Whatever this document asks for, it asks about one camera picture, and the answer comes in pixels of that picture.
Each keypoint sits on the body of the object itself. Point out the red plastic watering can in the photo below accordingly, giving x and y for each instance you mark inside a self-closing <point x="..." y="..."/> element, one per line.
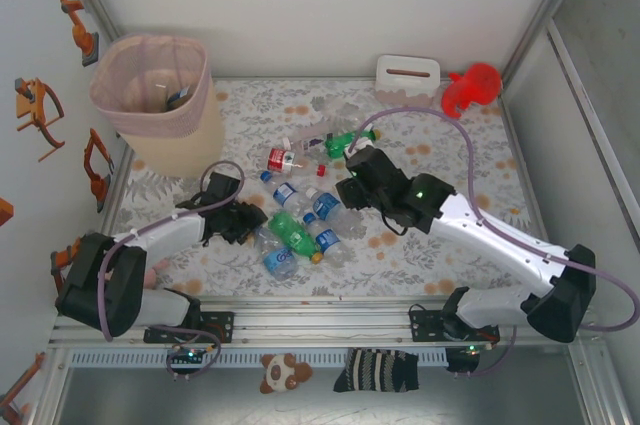
<point x="475" y="85"/>

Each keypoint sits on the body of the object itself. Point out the clear bottle purple label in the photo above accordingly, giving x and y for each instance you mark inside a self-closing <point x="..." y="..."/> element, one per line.
<point x="312" y="142"/>

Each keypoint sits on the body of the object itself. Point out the circuit board green light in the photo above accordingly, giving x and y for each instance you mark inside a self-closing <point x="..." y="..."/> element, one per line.
<point x="470" y="350"/>
<point x="190" y="355"/>

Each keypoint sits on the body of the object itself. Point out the bottle with cursive blue label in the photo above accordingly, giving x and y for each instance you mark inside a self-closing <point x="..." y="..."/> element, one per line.
<point x="277" y="260"/>

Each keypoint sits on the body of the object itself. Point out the green plastic bottle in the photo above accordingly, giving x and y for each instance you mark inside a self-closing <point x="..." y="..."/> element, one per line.
<point x="295" y="235"/>

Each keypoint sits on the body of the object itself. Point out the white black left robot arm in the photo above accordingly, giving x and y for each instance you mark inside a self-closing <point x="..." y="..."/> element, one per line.
<point x="160" y="240"/>

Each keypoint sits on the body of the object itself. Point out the black white striped sock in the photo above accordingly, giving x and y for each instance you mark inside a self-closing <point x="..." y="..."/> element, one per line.
<point x="375" y="370"/>

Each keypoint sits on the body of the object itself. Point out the pink pig plush toy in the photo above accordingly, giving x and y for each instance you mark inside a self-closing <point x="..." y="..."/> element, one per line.
<point x="157" y="270"/>

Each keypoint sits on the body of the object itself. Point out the brown panda plush toy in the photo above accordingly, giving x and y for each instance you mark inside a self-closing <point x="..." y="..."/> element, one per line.
<point x="280" y="372"/>

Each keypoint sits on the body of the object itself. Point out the floral grey tablecloth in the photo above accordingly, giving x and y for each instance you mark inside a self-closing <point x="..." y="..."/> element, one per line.
<point x="350" y="285"/>

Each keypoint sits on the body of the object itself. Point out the aluminium frame leg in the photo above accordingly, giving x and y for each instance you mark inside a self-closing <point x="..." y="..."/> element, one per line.
<point x="605" y="410"/>
<point x="47" y="407"/>

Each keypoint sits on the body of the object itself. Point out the white tissue box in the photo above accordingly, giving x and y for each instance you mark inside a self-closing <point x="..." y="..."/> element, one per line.
<point x="395" y="63"/>

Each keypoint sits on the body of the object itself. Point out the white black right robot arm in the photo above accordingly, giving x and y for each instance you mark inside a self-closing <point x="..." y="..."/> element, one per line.
<point x="500" y="245"/>

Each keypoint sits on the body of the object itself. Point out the pink mesh waste bin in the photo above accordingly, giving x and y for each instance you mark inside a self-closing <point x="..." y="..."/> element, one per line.
<point x="170" y="155"/>

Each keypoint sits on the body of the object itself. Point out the clear bottle red label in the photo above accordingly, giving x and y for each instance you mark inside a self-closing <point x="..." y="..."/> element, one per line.
<point x="281" y="159"/>

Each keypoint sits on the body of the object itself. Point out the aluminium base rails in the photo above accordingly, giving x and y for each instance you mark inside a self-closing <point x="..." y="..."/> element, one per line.
<point x="320" y="325"/>

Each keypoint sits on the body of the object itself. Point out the green bottle white neck band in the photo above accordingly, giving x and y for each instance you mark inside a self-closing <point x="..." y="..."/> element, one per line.
<point x="340" y="142"/>

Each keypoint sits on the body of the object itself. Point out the blue label bottle white cap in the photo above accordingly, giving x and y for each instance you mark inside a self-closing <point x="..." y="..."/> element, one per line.
<point x="325" y="205"/>

